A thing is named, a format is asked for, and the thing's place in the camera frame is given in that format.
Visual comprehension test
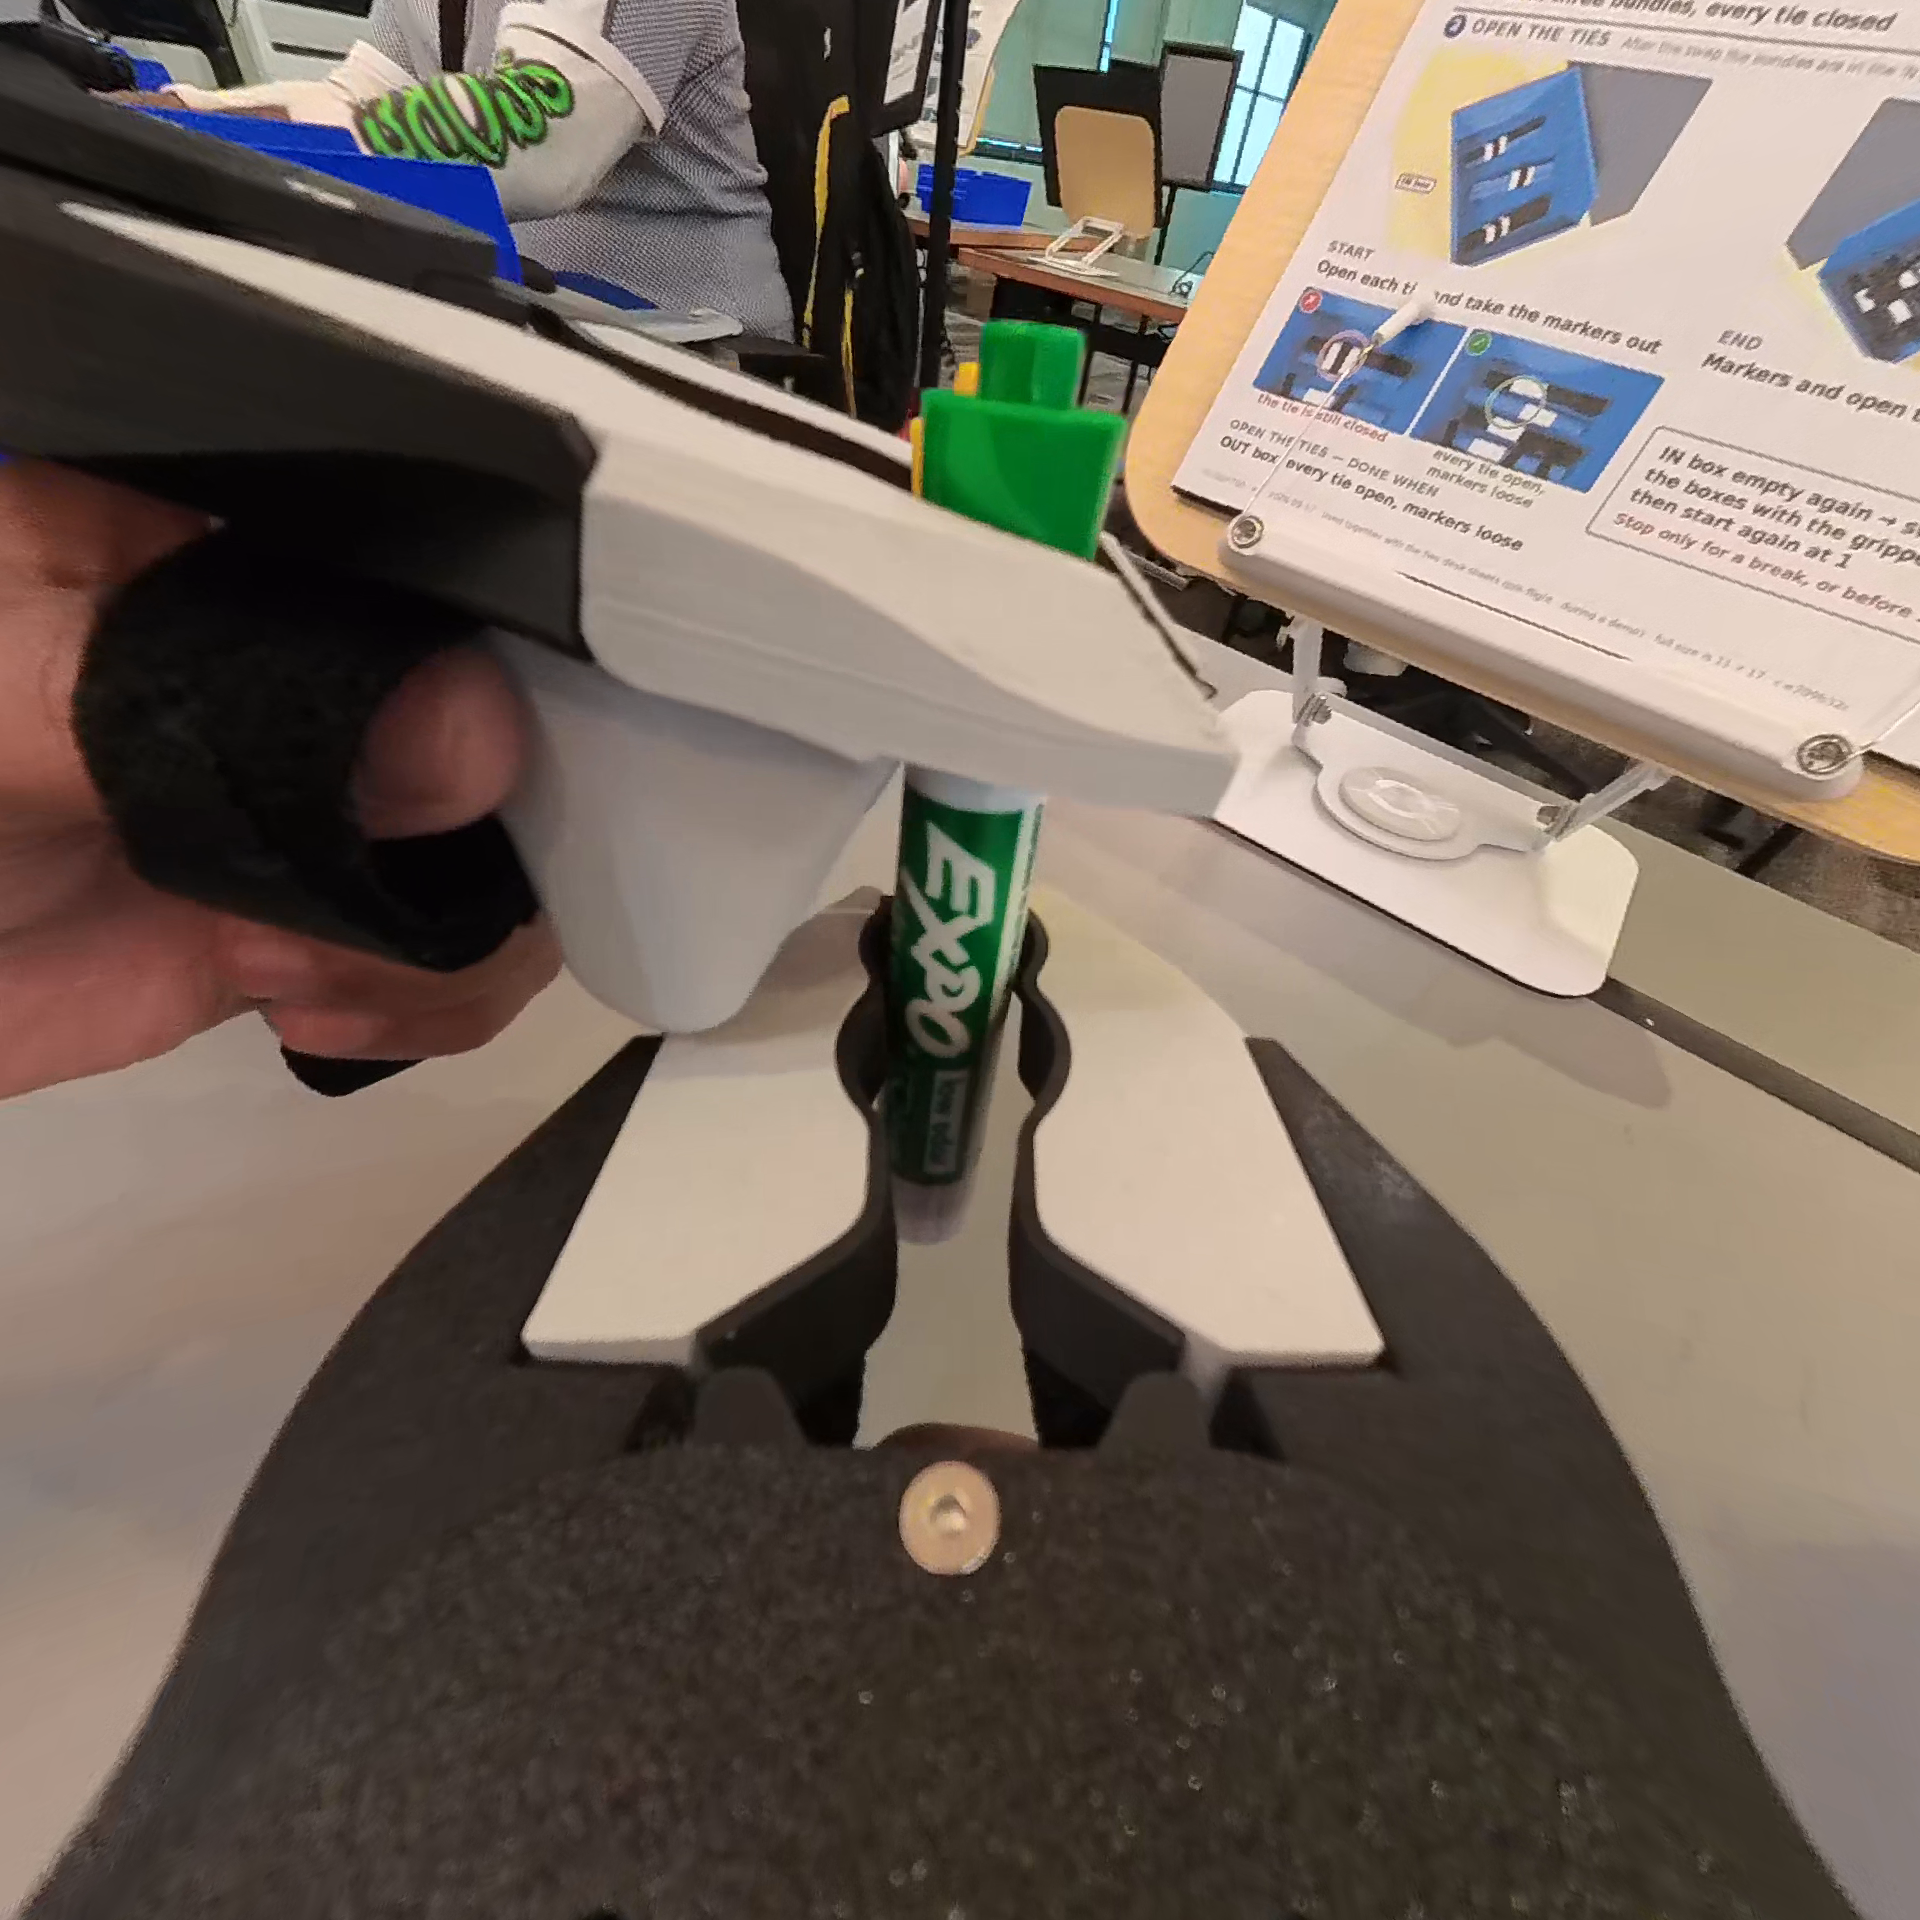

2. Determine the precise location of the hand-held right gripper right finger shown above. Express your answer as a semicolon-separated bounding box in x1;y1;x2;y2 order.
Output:
1009;896;1386;1421

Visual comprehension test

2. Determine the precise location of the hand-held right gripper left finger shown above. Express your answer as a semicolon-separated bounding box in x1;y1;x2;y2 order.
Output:
521;888;903;1414

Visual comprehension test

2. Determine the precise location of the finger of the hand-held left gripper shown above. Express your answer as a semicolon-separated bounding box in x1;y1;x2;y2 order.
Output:
516;293;1220;703
575;449;1242;823

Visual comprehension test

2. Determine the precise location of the yellow highlighter marker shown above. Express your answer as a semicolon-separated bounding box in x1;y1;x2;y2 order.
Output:
903;357;988;485

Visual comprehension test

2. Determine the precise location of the green dry erase marker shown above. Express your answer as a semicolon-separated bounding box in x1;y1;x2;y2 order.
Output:
884;319;1129;1249

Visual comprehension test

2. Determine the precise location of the grey desk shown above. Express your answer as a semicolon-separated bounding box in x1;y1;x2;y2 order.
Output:
0;630;1920;1920

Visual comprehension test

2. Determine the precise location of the person's left hand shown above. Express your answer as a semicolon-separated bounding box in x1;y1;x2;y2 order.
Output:
0;456;572;1103

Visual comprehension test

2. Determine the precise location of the wooden white book stand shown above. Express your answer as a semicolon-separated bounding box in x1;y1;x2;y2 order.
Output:
1124;0;1920;999

